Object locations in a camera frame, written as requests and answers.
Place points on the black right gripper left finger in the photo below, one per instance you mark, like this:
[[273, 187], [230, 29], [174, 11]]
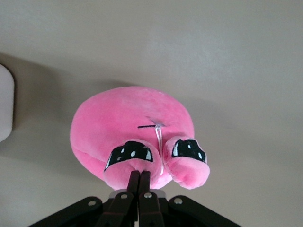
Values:
[[118, 208]]

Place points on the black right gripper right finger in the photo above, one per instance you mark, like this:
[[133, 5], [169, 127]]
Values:
[[151, 210]]

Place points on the pink plush toy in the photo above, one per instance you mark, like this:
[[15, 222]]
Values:
[[118, 123]]

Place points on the pink plastic box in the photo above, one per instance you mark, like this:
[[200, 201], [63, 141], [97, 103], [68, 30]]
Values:
[[6, 106]]

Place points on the brown table cover mat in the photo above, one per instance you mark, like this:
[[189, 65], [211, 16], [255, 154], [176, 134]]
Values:
[[213, 59]]

